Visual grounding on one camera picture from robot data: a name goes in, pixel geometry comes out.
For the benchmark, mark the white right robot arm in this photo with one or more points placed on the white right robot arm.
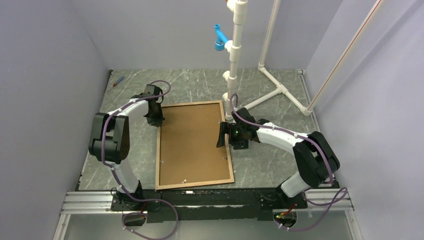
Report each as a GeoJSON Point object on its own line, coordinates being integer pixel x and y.
{"type": "Point", "coordinates": [315, 160]}

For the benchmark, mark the blue red screwdriver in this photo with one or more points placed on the blue red screwdriver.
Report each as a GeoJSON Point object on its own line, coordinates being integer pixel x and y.
{"type": "Point", "coordinates": [119, 80]}

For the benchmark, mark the blue pipe fitting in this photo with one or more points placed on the blue pipe fitting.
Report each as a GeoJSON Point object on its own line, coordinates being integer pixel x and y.
{"type": "Point", "coordinates": [221, 38]}

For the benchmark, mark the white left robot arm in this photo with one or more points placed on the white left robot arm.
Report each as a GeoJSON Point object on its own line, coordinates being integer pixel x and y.
{"type": "Point", "coordinates": [110, 137]}

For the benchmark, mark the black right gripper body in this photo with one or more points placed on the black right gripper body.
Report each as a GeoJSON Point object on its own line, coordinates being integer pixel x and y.
{"type": "Point", "coordinates": [237, 137]}

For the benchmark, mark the white pvc pipe stand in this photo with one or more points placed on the white pvc pipe stand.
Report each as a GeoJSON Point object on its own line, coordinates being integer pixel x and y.
{"type": "Point", "coordinates": [305, 45]}

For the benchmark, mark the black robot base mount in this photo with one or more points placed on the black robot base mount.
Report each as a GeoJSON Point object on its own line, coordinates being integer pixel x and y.
{"type": "Point", "coordinates": [261, 204]}

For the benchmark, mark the light wooden picture frame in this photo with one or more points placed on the light wooden picture frame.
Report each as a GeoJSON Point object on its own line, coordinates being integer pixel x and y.
{"type": "Point", "coordinates": [195, 184]}

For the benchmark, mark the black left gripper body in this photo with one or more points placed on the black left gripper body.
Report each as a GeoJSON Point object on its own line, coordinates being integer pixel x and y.
{"type": "Point", "coordinates": [156, 117]}

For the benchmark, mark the aluminium table edge rail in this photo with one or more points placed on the aluminium table edge rail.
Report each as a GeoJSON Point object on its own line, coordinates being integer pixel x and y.
{"type": "Point", "coordinates": [350, 214]}

